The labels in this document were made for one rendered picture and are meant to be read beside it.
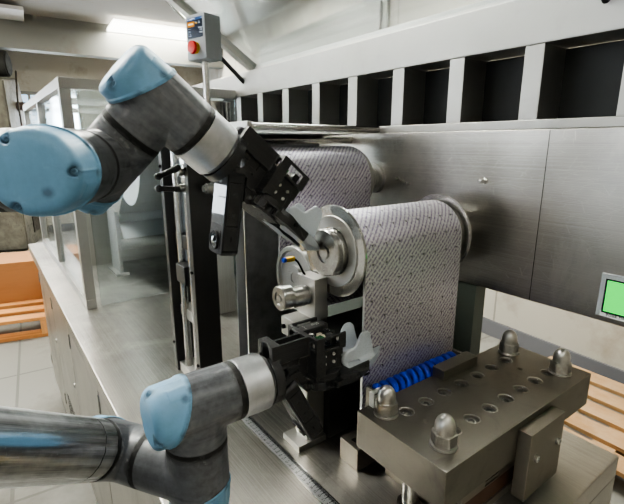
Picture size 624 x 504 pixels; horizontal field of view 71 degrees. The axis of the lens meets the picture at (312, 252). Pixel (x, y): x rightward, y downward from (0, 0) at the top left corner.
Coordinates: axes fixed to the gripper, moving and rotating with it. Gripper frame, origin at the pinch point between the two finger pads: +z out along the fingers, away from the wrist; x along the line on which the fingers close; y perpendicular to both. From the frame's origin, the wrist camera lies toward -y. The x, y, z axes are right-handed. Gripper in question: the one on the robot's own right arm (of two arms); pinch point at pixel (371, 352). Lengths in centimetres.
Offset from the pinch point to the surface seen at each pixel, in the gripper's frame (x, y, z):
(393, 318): -0.3, 4.9, 4.5
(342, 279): 3.4, 12.1, -3.5
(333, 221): 5.8, 21.0, -3.6
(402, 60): 24, 50, 30
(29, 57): 769, 157, 35
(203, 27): 57, 59, -1
